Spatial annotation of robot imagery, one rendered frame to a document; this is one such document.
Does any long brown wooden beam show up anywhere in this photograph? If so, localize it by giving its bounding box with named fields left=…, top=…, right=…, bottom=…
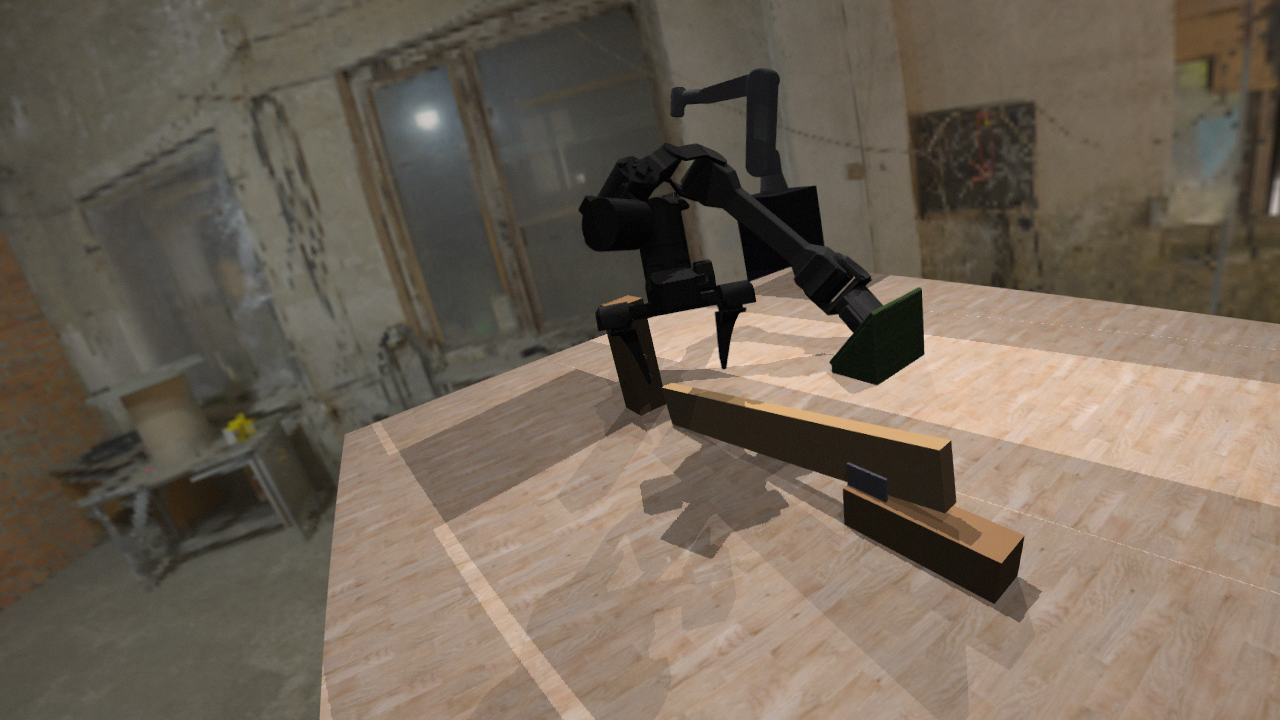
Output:
left=660, top=383, right=956, bottom=512

